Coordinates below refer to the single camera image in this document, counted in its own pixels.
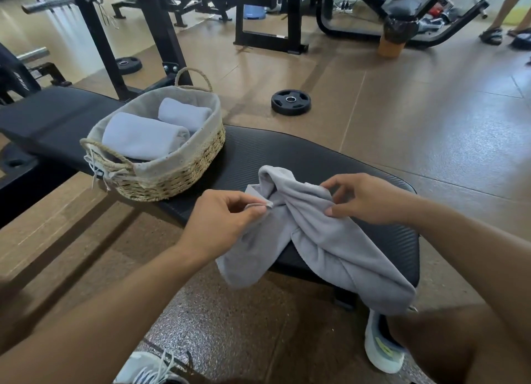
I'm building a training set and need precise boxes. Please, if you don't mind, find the person's right hand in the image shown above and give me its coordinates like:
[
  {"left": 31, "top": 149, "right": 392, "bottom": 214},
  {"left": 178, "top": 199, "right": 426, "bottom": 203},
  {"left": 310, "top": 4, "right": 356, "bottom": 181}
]
[{"left": 321, "top": 173, "right": 420, "bottom": 227}]

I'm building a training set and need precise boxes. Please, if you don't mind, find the person's left hand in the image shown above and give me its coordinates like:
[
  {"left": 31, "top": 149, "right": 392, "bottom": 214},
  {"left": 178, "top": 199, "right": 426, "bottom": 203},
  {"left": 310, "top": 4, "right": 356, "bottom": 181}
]
[{"left": 178, "top": 189, "right": 274, "bottom": 265}]

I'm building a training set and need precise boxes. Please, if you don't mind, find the woven basket with white liner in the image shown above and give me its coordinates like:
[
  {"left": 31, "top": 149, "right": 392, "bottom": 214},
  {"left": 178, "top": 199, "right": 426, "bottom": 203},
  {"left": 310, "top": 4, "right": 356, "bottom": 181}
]
[{"left": 80, "top": 67, "right": 227, "bottom": 202}]

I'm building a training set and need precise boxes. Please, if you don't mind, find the light grey towel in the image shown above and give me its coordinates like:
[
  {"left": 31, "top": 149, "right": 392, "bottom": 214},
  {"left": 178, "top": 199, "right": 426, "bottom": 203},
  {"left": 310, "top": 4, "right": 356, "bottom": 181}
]
[{"left": 215, "top": 165, "right": 418, "bottom": 316}]

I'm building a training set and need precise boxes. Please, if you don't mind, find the white towel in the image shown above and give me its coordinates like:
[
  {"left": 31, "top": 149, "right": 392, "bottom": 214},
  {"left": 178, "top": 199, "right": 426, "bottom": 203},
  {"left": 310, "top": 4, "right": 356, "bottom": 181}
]
[
  {"left": 101, "top": 112, "right": 191, "bottom": 161},
  {"left": 157, "top": 97, "right": 213, "bottom": 134}
]

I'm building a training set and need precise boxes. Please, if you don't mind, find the person's left forearm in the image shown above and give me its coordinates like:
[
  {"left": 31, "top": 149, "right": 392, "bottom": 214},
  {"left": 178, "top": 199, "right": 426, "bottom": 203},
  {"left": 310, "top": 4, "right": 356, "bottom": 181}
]
[{"left": 0, "top": 245, "right": 208, "bottom": 384}]

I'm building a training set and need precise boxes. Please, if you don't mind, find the person's right forearm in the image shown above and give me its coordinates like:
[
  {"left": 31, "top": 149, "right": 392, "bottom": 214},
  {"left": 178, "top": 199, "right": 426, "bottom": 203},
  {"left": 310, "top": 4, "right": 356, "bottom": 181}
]
[{"left": 408, "top": 199, "right": 531, "bottom": 339}]

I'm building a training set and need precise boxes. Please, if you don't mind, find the person's right white shoe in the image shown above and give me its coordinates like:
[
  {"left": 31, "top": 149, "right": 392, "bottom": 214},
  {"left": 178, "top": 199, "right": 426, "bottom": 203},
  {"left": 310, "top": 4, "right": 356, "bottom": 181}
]
[{"left": 364, "top": 309, "right": 407, "bottom": 374}]

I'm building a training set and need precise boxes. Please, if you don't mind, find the person's white shoe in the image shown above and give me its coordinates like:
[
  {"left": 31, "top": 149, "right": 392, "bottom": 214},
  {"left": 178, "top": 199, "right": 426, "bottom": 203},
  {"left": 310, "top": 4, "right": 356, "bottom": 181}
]
[
  {"left": 112, "top": 350, "right": 190, "bottom": 384},
  {"left": 364, "top": 309, "right": 407, "bottom": 374}
]

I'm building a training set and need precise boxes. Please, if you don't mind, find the person's right leg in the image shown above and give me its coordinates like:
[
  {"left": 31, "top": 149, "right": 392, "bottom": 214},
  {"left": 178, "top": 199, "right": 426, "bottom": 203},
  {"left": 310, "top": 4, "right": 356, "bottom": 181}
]
[{"left": 388, "top": 304, "right": 531, "bottom": 384}]

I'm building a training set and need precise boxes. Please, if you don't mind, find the person's left white shoe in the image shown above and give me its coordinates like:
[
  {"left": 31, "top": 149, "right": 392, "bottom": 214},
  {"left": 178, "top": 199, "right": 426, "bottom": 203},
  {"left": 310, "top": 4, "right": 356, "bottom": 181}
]
[{"left": 112, "top": 350, "right": 190, "bottom": 384}]

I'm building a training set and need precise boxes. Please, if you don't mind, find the black padded weight bench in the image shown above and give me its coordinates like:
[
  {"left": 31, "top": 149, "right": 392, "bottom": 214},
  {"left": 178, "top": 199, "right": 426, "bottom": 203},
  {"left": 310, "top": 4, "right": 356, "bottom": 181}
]
[{"left": 0, "top": 85, "right": 420, "bottom": 310}]

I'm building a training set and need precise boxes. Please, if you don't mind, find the black rubber weight plate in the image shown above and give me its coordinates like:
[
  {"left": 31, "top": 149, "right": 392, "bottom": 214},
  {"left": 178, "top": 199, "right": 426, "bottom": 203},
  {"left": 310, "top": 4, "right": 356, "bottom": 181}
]
[
  {"left": 115, "top": 57, "right": 143, "bottom": 75},
  {"left": 271, "top": 89, "right": 312, "bottom": 116}
]

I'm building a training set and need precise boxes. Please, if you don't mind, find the orange bin with black bag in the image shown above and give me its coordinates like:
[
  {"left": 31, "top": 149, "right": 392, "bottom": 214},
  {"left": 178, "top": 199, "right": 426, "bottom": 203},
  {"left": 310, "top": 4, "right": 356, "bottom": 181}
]
[{"left": 377, "top": 16, "right": 420, "bottom": 59}]

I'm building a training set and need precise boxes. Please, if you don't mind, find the black steel base beam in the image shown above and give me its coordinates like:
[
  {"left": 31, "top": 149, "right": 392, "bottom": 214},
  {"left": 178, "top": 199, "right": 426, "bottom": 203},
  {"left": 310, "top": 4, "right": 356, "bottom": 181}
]
[{"left": 0, "top": 163, "right": 82, "bottom": 229}]

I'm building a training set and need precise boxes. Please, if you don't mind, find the black steel squat rack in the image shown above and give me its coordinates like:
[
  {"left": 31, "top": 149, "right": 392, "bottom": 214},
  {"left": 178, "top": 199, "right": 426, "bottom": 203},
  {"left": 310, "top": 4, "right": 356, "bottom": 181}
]
[{"left": 21, "top": 0, "right": 194, "bottom": 101}]

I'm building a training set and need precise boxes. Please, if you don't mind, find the large black weight plate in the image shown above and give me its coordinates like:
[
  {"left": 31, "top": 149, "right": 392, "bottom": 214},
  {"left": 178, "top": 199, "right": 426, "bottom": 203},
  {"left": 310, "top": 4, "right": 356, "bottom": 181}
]
[{"left": 0, "top": 145, "right": 38, "bottom": 175}]

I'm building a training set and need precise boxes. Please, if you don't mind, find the yellow green cushion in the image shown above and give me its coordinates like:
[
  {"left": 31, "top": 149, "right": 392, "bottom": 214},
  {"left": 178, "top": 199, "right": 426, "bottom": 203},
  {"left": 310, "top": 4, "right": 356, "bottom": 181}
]
[{"left": 502, "top": 9, "right": 531, "bottom": 26}]

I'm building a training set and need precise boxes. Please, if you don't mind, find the black bumper plate white print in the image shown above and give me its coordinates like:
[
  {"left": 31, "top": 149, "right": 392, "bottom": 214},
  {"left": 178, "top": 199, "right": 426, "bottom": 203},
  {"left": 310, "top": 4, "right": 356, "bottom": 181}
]
[{"left": 0, "top": 42, "right": 42, "bottom": 106}]

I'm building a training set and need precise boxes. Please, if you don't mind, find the silver steel barbell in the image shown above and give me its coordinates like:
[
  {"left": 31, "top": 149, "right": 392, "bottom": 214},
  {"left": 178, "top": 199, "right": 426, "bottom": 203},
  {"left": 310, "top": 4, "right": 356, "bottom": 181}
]
[
  {"left": 16, "top": 47, "right": 50, "bottom": 64},
  {"left": 21, "top": 0, "right": 127, "bottom": 15}
]

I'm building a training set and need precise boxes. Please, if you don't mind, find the black bench press frame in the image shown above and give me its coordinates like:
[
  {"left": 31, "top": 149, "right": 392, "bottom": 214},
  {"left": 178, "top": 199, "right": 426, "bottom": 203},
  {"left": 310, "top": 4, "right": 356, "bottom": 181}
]
[{"left": 153, "top": 0, "right": 310, "bottom": 56}]

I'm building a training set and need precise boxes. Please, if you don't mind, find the black barbell stand frame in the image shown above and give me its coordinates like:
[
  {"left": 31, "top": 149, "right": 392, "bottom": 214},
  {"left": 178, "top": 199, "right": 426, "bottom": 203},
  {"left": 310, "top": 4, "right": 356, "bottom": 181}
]
[{"left": 31, "top": 62, "right": 72, "bottom": 87}]

